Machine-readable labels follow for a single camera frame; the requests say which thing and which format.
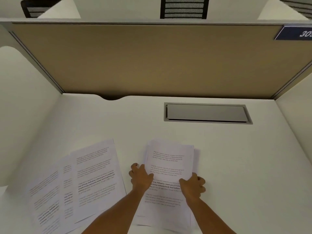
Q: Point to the white rounded side divider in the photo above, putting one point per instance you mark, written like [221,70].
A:
[62,9]
[26,114]
[296,119]

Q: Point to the person's right thumb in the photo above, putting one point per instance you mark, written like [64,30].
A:
[186,180]

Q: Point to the black mesh office chair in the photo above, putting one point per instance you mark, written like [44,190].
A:
[298,7]
[36,8]
[184,8]

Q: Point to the person's left thumb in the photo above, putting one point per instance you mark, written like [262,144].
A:
[149,174]

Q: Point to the person's left hand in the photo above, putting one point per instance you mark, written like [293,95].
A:
[141,179]

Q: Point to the person's right forearm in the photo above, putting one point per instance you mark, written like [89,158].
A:
[209,216]

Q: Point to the stack of printed white papers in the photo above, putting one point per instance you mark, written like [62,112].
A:
[168,165]

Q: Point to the printed white paper sheet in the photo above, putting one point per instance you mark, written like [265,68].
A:
[97,177]
[67,187]
[45,197]

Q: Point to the blue number sign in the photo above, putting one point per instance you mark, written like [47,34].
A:
[295,33]

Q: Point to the person's right hand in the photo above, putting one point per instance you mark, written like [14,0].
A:
[192,188]

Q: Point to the person's left forearm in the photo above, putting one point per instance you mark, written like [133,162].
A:
[114,212]

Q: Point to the tan fabric partition panel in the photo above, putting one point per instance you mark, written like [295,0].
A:
[158,58]

